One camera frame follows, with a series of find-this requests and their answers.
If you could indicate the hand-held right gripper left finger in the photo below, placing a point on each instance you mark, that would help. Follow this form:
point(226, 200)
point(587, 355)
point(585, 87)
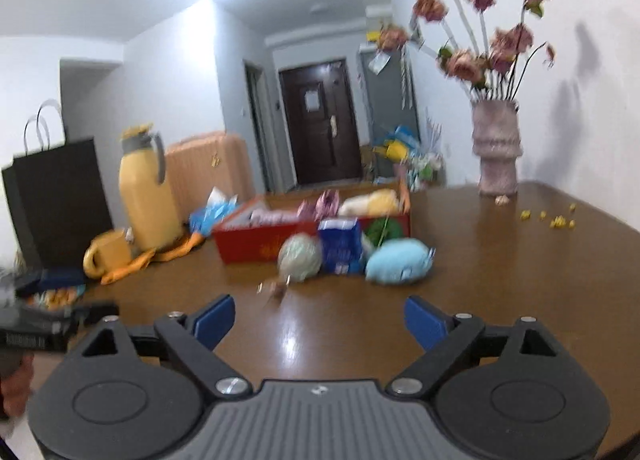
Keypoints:
point(215, 322)

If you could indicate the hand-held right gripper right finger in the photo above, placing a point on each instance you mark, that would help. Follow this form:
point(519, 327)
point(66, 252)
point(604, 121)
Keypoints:
point(425, 322)

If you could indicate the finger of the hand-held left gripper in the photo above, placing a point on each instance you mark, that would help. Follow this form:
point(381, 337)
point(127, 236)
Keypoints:
point(60, 280)
point(95, 312)

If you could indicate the light blue plush toy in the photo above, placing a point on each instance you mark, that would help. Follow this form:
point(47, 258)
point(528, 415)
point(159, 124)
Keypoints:
point(397, 262)

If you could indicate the red cardboard box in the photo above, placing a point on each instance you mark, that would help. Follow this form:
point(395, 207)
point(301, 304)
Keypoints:
point(250, 245)

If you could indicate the green watermelon plush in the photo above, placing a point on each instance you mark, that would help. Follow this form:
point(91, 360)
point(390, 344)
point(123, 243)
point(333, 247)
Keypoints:
point(385, 230)

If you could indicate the green pink plush ball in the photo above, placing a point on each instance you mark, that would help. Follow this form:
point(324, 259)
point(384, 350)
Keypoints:
point(300, 257)

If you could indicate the yellow alpaca plush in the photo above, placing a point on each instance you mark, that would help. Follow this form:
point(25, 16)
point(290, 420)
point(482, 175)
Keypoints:
point(372, 202)

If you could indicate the pink satin scrunchie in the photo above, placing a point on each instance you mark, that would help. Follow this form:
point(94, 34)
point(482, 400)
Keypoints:
point(320, 204)

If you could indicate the blue soft tissue packet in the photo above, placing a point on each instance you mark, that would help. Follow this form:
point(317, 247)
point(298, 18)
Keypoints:
point(215, 212)

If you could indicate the person's left hand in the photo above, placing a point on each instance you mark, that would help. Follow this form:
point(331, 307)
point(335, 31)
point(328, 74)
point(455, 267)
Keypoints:
point(15, 385)

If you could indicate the open nut snack packet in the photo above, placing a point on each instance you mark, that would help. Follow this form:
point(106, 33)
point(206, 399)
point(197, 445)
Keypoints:
point(57, 296)

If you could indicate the yellow mug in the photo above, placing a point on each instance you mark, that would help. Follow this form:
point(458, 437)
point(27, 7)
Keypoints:
point(110, 252)

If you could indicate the black paper bag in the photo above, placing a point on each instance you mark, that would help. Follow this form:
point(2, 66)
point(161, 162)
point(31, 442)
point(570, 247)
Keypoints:
point(60, 200)

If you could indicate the yellow thermos jug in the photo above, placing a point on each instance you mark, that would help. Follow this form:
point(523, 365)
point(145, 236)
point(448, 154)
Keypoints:
point(150, 200)

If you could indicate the fallen rose petal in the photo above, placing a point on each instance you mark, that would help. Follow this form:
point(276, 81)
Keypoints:
point(501, 200)

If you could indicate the peach suitcase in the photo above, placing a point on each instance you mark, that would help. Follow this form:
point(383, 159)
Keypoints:
point(210, 170)

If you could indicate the yellow crumbs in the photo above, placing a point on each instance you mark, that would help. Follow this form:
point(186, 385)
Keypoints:
point(557, 222)

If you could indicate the blue shopping bag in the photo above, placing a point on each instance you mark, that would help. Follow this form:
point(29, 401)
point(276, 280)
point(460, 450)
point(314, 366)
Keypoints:
point(402, 142)

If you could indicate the pink ceramic vase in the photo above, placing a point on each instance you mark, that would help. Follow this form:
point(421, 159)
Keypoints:
point(496, 150)

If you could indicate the dark wooden door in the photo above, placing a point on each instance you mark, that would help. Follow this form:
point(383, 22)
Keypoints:
point(320, 140)

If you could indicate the grey refrigerator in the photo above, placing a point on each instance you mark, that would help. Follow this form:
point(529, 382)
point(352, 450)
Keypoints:
point(390, 110)

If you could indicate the folded umbrella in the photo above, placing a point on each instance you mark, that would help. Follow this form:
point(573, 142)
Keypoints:
point(404, 82)

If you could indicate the dried pink roses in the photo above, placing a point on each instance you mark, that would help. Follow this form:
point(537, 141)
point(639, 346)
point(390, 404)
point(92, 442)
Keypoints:
point(467, 62)

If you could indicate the paper on refrigerator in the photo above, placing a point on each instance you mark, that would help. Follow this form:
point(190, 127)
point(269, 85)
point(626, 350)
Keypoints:
point(379, 62)

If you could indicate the yellow box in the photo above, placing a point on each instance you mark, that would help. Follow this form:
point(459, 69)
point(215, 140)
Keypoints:
point(376, 35)

